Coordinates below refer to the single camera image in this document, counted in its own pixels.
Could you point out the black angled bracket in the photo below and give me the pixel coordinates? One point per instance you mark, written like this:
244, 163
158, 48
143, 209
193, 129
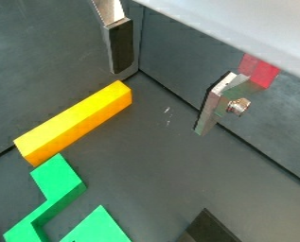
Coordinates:
206, 229

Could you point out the red insertion board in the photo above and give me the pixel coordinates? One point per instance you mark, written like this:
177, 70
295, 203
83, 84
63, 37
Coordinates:
258, 70

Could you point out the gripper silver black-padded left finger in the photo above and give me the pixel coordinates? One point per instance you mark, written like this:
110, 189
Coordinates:
117, 33

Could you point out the green stepped block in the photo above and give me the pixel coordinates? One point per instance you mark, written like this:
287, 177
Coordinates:
60, 186

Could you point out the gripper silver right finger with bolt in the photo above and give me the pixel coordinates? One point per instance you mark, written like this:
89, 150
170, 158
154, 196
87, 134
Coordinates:
225, 98

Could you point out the yellow rectangular block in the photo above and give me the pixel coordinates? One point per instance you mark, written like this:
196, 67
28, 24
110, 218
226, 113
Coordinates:
48, 138

